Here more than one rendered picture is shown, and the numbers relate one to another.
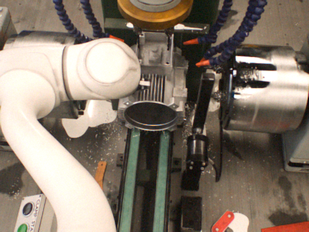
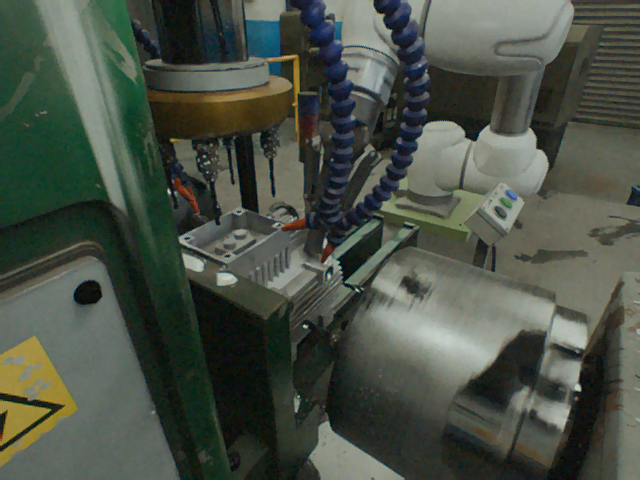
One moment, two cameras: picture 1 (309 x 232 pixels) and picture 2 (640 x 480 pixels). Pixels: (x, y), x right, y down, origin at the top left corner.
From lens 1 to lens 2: 1.25 m
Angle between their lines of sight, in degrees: 87
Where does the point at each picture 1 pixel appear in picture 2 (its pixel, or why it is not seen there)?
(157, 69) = (258, 222)
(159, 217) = (349, 242)
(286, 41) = not seen: outside the picture
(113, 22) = (256, 298)
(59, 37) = (414, 299)
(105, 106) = (328, 460)
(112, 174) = not seen: hidden behind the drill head
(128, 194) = (369, 265)
